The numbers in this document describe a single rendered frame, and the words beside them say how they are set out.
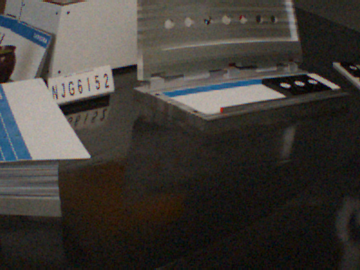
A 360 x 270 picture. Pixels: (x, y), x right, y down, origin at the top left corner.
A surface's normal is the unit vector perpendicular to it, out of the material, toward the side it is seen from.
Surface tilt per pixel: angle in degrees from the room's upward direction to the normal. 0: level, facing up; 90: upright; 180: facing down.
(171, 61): 79
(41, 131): 0
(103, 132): 0
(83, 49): 90
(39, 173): 90
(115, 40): 90
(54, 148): 0
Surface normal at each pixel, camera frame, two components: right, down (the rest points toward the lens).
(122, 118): 0.07, -0.94
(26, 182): 0.34, 0.34
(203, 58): 0.62, 0.11
